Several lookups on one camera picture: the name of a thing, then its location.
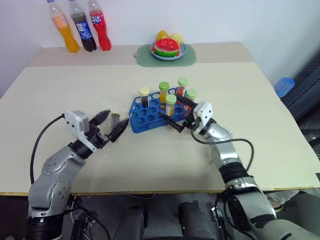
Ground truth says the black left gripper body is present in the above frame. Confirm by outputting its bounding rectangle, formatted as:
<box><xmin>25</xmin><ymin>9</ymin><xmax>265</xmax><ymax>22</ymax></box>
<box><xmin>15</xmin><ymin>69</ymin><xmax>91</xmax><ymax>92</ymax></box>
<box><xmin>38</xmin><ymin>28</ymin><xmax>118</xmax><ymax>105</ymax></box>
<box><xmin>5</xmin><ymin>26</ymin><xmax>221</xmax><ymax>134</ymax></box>
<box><xmin>85</xmin><ymin>123</ymin><xmax>111</xmax><ymax>151</ymax></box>

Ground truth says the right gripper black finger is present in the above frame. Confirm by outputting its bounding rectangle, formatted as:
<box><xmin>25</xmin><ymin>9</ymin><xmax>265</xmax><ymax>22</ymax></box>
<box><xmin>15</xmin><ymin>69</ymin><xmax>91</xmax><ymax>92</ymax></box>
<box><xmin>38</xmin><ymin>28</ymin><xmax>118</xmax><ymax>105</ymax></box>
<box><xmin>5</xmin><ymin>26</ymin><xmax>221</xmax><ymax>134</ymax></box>
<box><xmin>158</xmin><ymin>111</ymin><xmax>186</xmax><ymax>134</ymax></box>
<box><xmin>174</xmin><ymin>95</ymin><xmax>199</xmax><ymax>109</ymax></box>

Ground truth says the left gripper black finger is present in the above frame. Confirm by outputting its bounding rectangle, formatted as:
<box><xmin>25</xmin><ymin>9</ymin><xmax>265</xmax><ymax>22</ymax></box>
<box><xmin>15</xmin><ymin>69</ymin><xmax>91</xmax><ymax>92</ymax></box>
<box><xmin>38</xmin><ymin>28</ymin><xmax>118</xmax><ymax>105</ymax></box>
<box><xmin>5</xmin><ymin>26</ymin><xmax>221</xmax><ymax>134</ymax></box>
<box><xmin>89</xmin><ymin>109</ymin><xmax>112</xmax><ymax>127</ymax></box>
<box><xmin>108</xmin><ymin>118</ymin><xmax>130</xmax><ymax>143</ymax></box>

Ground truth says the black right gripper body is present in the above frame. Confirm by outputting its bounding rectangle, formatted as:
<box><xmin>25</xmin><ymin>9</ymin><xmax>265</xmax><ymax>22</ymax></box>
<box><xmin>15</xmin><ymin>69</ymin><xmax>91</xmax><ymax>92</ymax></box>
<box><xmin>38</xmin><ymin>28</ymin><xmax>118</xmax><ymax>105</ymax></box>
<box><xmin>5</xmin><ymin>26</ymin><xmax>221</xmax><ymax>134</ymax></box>
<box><xmin>182</xmin><ymin>106</ymin><xmax>201</xmax><ymax>131</ymax></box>

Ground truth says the green-capped pink test tube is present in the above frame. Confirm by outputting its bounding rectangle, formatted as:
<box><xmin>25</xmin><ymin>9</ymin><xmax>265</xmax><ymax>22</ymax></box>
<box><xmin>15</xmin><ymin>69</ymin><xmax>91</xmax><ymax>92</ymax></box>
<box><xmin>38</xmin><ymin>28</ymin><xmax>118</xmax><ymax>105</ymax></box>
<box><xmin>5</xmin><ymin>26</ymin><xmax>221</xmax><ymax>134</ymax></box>
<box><xmin>184</xmin><ymin>88</ymin><xmax>198</xmax><ymax>111</ymax></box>

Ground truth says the green-capped yellow test tube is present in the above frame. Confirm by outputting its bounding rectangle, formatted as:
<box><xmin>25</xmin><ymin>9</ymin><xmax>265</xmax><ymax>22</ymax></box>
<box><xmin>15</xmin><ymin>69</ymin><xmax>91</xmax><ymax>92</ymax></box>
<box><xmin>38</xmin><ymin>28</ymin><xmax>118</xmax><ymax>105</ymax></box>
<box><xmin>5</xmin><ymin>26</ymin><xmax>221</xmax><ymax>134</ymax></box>
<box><xmin>165</xmin><ymin>94</ymin><xmax>177</xmax><ymax>117</ymax></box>

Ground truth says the green-capped red test tube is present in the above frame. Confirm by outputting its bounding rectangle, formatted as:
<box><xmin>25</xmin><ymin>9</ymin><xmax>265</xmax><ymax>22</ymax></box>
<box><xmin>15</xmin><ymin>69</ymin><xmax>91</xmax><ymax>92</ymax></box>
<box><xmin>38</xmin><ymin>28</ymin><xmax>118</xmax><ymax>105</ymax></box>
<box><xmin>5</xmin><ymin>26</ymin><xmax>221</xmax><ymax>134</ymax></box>
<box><xmin>177</xmin><ymin>76</ymin><xmax>189</xmax><ymax>98</ymax></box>

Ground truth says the green-capped orange test tube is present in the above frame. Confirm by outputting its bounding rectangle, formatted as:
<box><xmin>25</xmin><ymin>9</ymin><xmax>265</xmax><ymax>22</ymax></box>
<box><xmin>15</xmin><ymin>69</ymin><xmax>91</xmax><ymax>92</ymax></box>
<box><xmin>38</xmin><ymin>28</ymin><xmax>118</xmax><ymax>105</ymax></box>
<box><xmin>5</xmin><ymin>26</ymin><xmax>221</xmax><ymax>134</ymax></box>
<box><xmin>158</xmin><ymin>81</ymin><xmax>170</xmax><ymax>104</ymax></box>

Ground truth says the blue test tube rack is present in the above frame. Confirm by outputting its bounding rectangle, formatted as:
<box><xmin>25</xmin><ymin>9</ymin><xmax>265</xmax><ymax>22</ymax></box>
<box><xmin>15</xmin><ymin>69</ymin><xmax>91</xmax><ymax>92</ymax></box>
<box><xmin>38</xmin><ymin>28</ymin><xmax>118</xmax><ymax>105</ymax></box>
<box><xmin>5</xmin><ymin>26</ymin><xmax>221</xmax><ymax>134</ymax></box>
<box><xmin>128</xmin><ymin>86</ymin><xmax>194</xmax><ymax>134</ymax></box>

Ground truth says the yellow-capped dark red test tube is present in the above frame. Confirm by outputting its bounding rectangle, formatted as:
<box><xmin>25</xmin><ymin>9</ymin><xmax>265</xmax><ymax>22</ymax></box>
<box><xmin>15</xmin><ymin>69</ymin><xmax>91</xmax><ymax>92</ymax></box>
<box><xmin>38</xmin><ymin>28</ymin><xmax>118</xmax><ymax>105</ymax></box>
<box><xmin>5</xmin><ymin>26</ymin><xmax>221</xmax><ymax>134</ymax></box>
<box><xmin>138</xmin><ymin>86</ymin><xmax>151</xmax><ymax>109</ymax></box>

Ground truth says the green silicone mat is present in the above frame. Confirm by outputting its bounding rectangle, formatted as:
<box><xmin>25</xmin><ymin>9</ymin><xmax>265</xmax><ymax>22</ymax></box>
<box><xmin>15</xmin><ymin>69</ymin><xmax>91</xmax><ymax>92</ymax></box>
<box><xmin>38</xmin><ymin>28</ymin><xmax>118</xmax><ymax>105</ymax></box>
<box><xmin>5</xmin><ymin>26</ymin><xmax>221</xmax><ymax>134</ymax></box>
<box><xmin>133</xmin><ymin>43</ymin><xmax>197</xmax><ymax>68</ymax></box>

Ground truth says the light blue plate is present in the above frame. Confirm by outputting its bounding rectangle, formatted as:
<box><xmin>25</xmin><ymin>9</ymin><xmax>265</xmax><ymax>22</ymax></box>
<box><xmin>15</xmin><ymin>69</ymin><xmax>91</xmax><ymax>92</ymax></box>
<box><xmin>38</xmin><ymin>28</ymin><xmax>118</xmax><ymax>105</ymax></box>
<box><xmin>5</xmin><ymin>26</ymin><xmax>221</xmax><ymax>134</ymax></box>
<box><xmin>149</xmin><ymin>41</ymin><xmax>188</xmax><ymax>62</ymax></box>

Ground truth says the toy watermelon slice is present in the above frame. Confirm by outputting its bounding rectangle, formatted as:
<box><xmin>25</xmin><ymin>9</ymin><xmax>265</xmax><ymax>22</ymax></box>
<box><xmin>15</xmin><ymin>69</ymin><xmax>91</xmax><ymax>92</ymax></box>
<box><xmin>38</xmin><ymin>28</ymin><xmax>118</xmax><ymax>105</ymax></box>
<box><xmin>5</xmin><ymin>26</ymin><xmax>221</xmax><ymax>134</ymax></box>
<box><xmin>152</xmin><ymin>37</ymin><xmax>181</xmax><ymax>58</ymax></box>

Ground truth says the pale yellow toy fruit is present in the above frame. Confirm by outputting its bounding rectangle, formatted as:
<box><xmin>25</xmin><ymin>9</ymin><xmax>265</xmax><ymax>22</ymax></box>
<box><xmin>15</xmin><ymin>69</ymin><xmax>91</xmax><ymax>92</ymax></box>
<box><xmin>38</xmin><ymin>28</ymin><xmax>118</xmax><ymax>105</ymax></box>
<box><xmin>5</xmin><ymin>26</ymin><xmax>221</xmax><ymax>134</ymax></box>
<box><xmin>169</xmin><ymin>32</ymin><xmax>185</xmax><ymax>47</ymax></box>

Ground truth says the yellow toy pepper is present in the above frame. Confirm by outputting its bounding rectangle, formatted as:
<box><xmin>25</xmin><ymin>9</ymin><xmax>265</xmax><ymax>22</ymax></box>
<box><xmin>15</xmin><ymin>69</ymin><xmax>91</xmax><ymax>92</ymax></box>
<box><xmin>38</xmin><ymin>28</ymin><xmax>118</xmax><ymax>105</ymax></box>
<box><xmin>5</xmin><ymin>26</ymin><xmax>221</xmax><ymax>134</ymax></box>
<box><xmin>156</xmin><ymin>30</ymin><xmax>171</xmax><ymax>42</ymax></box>

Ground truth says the cola bottle, blue label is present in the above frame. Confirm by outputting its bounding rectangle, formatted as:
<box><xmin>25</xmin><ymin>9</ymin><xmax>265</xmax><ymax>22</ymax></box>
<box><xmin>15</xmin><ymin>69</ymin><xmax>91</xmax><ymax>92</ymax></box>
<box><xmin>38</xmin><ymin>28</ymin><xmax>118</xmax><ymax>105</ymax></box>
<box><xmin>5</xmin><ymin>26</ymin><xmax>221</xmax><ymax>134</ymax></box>
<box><xmin>68</xmin><ymin>0</ymin><xmax>97</xmax><ymax>53</ymax></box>

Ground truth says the red soda bottle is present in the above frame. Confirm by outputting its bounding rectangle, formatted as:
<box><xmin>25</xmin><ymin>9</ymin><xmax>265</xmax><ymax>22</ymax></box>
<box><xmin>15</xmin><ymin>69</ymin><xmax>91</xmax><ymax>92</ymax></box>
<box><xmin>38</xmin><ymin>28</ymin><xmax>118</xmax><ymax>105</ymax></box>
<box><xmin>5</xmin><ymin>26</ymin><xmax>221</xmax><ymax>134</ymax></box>
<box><xmin>88</xmin><ymin>0</ymin><xmax>113</xmax><ymax>52</ymax></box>

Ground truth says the orange soda bottle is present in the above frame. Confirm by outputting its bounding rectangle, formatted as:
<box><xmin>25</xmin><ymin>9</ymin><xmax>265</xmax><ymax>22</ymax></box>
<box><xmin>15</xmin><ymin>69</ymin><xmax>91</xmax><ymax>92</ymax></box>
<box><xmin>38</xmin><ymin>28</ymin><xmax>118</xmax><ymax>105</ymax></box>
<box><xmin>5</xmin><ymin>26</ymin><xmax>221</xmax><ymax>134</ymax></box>
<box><xmin>46</xmin><ymin>0</ymin><xmax>81</xmax><ymax>54</ymax></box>

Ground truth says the dark rounded shape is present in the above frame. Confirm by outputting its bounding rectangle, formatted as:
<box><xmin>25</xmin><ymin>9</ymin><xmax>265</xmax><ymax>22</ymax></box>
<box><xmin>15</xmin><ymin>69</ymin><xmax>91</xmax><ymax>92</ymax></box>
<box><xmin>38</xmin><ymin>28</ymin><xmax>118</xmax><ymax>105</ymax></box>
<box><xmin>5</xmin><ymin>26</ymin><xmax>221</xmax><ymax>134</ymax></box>
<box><xmin>115</xmin><ymin>202</ymin><xmax>149</xmax><ymax>240</ymax></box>
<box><xmin>178</xmin><ymin>200</ymin><xmax>217</xmax><ymax>240</ymax></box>

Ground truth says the blue water bottle cap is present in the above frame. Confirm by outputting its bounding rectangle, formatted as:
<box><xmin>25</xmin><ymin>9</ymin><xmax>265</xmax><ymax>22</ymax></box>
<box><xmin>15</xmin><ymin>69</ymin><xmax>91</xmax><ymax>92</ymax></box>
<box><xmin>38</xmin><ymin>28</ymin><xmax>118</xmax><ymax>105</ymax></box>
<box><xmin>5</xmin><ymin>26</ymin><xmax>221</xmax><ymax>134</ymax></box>
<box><xmin>274</xmin><ymin>77</ymin><xmax>296</xmax><ymax>98</ymax></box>

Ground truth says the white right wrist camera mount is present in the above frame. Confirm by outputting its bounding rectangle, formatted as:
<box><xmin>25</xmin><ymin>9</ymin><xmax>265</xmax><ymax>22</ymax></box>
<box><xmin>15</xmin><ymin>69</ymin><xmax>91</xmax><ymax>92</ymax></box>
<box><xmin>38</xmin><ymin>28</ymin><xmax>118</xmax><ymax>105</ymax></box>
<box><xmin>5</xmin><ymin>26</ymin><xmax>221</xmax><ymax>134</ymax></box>
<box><xmin>193</xmin><ymin>101</ymin><xmax>214</xmax><ymax>134</ymax></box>

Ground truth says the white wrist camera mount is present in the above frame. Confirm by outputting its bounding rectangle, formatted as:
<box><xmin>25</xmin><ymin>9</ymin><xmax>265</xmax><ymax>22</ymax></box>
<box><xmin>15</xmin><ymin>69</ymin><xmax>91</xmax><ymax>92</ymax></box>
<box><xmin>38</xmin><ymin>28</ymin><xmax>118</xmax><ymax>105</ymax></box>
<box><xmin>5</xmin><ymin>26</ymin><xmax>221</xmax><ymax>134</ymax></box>
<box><xmin>63</xmin><ymin>109</ymin><xmax>99</xmax><ymax>152</ymax></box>
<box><xmin>193</xmin><ymin>101</ymin><xmax>214</xmax><ymax>134</ymax></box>

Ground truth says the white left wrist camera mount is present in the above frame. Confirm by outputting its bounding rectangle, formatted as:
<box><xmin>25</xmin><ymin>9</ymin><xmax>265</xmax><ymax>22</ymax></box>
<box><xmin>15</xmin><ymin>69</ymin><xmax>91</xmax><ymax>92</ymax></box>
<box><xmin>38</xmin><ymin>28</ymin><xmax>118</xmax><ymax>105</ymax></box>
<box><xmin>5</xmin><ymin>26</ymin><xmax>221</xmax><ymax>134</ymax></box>
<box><xmin>63</xmin><ymin>109</ymin><xmax>99</xmax><ymax>152</ymax></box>

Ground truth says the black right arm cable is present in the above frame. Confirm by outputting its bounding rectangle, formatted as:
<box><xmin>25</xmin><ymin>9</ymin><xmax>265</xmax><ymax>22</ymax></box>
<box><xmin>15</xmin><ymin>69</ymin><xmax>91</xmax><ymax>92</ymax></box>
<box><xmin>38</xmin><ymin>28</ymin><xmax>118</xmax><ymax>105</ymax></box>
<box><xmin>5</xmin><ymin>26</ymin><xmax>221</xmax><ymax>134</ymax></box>
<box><xmin>190</xmin><ymin>129</ymin><xmax>255</xmax><ymax>171</ymax></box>

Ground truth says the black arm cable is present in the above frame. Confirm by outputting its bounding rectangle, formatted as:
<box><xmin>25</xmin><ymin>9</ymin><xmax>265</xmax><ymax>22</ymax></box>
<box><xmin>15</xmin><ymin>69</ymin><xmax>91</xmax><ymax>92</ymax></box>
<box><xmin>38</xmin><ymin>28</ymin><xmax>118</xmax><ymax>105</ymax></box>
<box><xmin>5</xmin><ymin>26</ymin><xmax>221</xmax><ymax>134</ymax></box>
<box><xmin>190</xmin><ymin>129</ymin><xmax>255</xmax><ymax>171</ymax></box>
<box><xmin>29</xmin><ymin>114</ymin><xmax>67</xmax><ymax>186</ymax></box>

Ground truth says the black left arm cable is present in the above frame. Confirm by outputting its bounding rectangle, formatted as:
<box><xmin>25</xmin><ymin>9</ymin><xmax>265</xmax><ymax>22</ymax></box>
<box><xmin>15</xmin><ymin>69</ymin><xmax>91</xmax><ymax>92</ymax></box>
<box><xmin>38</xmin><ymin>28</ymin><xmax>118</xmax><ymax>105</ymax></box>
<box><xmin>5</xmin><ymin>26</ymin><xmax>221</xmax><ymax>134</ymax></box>
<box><xmin>29</xmin><ymin>114</ymin><xmax>67</xmax><ymax>186</ymax></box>

